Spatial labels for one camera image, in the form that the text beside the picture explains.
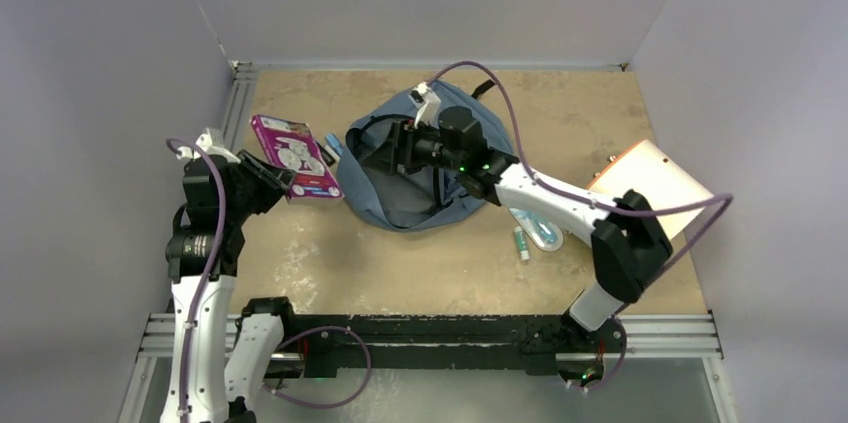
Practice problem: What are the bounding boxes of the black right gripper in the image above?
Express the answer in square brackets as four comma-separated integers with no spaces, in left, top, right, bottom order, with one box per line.
[364,118,465,178]

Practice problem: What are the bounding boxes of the blue fabric backpack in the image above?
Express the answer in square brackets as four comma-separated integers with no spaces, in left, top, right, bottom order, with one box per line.
[336,80,519,233]

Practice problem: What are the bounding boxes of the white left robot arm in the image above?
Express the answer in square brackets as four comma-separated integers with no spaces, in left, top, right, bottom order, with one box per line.
[160,151,298,422]

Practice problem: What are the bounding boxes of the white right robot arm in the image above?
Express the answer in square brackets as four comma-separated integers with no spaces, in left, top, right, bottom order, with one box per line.
[361,107,672,350]

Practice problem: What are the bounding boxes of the light blue scissors blister pack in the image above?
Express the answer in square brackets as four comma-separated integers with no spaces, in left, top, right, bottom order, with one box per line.
[510,208,564,252]

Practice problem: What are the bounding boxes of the green white glue stick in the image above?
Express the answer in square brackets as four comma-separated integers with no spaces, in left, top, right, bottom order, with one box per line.
[513,226,531,263]

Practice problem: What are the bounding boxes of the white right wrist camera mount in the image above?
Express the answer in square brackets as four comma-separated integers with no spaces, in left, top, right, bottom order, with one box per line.
[409,82,441,128]

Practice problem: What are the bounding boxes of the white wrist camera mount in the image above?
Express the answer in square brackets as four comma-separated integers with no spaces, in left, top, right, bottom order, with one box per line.
[409,82,441,128]
[173,127,241,163]

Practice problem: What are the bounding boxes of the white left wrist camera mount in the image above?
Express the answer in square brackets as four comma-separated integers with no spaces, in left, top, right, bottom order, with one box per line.
[173,127,241,163]

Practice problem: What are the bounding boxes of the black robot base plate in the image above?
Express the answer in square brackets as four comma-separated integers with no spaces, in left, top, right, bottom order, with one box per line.
[271,314,625,379]

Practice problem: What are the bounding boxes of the white orange-edged ring binder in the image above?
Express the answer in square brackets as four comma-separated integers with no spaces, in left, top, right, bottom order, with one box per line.
[587,140,714,210]

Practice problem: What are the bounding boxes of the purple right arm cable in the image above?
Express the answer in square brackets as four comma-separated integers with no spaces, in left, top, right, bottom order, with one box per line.
[423,60,735,395]

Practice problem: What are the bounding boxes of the aluminium frame rails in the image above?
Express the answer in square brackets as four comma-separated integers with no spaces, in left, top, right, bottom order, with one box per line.
[161,75,732,422]

